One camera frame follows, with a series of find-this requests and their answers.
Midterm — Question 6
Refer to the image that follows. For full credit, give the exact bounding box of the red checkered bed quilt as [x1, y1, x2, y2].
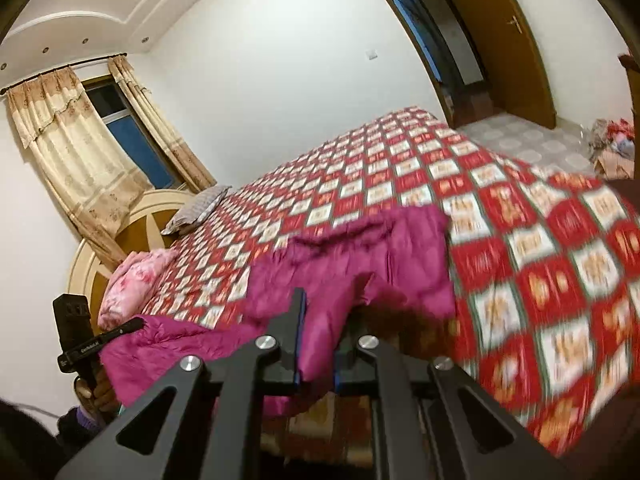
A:
[144, 107, 639, 454]

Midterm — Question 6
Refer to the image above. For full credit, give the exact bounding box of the person's left hand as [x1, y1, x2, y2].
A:
[74, 367, 120, 418]

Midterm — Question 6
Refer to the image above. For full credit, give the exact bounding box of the beige floral curtain right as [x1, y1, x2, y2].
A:
[107, 55, 217, 192]

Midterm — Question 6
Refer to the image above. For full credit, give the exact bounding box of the grey striped pillow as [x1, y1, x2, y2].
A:
[160, 184, 231, 236]

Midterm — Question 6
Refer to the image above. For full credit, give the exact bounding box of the beige floral curtain left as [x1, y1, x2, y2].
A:
[6, 67, 152, 266]

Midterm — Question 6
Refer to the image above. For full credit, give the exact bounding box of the window with dark frame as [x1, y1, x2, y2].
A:
[84, 76, 186, 188]

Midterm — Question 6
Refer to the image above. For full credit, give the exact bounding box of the pile of clothes on floor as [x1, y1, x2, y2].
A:
[587, 119, 636, 180]

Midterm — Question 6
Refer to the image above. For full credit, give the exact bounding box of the magenta down jacket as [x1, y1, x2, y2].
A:
[101, 205, 456, 417]

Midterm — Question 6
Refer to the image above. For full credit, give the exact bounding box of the brown wooden dresser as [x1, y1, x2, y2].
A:
[618, 54, 640, 180]

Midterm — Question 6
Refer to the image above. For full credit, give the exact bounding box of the cream wooden headboard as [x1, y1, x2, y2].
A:
[65, 190, 192, 334]

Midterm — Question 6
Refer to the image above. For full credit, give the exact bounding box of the pink floral folded blanket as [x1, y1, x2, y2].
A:
[98, 248, 178, 330]

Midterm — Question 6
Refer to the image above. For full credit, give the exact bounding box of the brown wooden door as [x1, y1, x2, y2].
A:
[451, 0, 556, 129]

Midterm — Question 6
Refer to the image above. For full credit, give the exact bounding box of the beige floral curtain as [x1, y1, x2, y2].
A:
[6, 67, 152, 266]
[107, 55, 217, 192]

